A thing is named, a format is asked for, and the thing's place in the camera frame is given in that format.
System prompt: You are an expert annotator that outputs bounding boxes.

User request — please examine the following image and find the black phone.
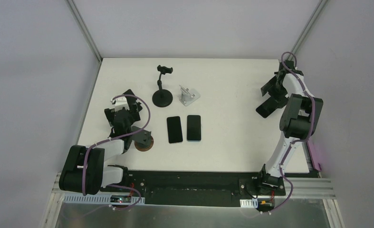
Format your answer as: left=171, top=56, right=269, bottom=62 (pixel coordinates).
left=256, top=97, right=278, bottom=118
left=166, top=116, right=183, bottom=144

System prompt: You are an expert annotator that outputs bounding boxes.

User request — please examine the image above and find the black round disc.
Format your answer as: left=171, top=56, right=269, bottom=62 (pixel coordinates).
left=152, top=65, right=173, bottom=107

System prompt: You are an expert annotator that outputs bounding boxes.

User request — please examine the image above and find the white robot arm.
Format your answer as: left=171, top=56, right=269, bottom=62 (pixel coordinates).
left=58, top=108, right=141, bottom=195

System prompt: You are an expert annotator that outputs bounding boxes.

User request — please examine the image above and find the purple phone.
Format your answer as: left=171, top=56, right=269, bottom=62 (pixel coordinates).
left=307, top=139, right=322, bottom=171

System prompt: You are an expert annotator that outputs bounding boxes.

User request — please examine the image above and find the dark phone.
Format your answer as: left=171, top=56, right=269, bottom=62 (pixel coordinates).
left=187, top=115, right=201, bottom=142

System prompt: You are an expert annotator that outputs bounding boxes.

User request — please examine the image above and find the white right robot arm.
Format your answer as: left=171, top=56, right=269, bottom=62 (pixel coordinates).
left=255, top=66, right=323, bottom=195

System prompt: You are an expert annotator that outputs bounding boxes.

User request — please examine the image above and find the grey stand with brown base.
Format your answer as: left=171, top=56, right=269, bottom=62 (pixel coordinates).
left=131, top=129, right=154, bottom=152

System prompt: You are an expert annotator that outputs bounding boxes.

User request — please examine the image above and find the black folding phone stand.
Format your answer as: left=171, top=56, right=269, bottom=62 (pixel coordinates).
left=123, top=89, right=134, bottom=95

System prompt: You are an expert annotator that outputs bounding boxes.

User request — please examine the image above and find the silver metal phone stand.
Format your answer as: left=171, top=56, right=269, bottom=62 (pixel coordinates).
left=178, top=85, right=201, bottom=106

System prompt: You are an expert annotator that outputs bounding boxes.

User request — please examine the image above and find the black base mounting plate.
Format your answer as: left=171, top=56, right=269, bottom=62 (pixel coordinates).
left=121, top=171, right=286, bottom=207

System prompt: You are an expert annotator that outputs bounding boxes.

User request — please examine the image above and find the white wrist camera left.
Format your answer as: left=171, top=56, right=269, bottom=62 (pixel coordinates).
left=111, top=96, right=129, bottom=109

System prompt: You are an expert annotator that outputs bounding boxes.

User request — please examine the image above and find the aluminium frame rail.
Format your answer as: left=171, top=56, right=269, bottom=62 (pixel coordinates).
left=289, top=178, right=336, bottom=200

